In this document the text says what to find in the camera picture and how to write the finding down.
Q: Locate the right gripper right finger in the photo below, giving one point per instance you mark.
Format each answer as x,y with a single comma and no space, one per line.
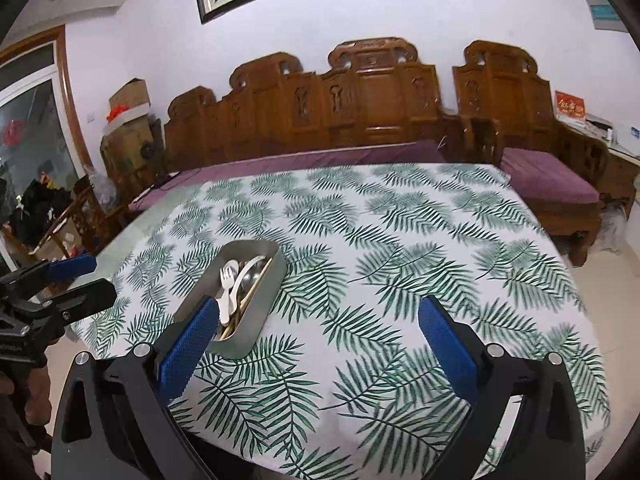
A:
546,440

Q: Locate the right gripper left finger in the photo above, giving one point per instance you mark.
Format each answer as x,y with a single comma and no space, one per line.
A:
113,418

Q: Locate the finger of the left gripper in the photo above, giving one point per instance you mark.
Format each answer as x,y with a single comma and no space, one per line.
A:
71,268
84,301

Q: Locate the white plastic rice spoon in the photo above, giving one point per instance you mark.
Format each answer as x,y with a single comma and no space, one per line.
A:
228,273

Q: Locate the large steel spoon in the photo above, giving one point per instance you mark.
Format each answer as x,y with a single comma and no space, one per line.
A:
248,277

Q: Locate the person's left hand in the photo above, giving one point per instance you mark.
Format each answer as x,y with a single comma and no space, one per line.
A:
25,412

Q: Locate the stacked cardboard boxes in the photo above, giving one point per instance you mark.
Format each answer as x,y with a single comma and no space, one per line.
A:
132,146

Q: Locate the grey metal tray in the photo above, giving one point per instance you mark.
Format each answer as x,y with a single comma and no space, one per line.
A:
254,318

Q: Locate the light wooden chopstick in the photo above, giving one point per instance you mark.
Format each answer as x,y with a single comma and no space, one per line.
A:
238,314

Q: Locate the palm leaf tablecloth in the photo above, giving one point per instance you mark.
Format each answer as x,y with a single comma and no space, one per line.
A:
341,383

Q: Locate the purple armchair cushion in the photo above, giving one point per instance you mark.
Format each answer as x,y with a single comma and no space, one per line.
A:
539,175

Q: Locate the carved wooden armchair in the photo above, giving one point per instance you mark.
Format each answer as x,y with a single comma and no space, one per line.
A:
504,103

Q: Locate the wooden side table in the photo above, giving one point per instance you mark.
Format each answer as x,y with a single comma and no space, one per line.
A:
618,183

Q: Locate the purple sofa cushion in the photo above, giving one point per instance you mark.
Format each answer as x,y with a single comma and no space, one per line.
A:
290,164

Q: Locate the red card box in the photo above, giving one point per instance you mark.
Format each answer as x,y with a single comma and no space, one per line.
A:
570,107

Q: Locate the carved wooden sofa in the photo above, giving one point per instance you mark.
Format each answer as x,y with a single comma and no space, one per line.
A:
376,94

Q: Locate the blue wall sign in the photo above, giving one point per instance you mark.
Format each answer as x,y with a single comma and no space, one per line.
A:
604,16

